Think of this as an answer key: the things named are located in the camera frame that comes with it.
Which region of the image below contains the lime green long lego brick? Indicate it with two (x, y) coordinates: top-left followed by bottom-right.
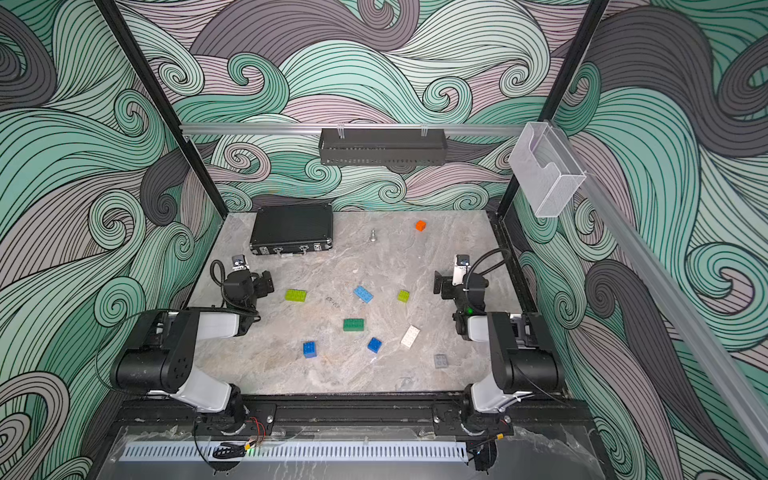
(284, 289), (307, 303)

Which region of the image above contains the white lego brick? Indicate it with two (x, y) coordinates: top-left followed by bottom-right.
(400, 325), (420, 349)

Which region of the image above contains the dark green lego brick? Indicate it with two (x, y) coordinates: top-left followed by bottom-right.
(342, 318), (365, 332)

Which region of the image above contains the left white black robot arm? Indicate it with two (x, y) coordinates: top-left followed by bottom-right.
(109, 269), (274, 422)

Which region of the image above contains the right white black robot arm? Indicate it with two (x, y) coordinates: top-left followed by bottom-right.
(433, 272), (564, 414)

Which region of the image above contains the grey lego plate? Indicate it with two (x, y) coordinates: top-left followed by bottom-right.
(433, 354), (449, 369)

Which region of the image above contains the light blue lego brick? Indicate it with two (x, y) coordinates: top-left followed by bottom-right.
(353, 285), (374, 304)

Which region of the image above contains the black hard case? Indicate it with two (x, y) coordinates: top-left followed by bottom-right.
(250, 204), (334, 255)

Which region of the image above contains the clear plastic wall bin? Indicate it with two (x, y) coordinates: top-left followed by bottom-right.
(509, 122), (586, 218)

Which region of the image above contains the aluminium wall rail back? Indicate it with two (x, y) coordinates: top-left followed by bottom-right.
(179, 122), (526, 138)

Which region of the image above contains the aluminium wall rail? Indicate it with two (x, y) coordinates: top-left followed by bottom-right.
(179, 122), (526, 138)
(553, 126), (767, 459)

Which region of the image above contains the black wall tray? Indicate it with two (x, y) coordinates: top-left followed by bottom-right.
(318, 128), (448, 167)

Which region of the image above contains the white slotted cable duct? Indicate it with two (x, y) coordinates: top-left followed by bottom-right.
(119, 441), (469, 463)

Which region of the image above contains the aluminium wall rail right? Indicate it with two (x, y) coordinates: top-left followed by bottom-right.
(553, 126), (767, 459)

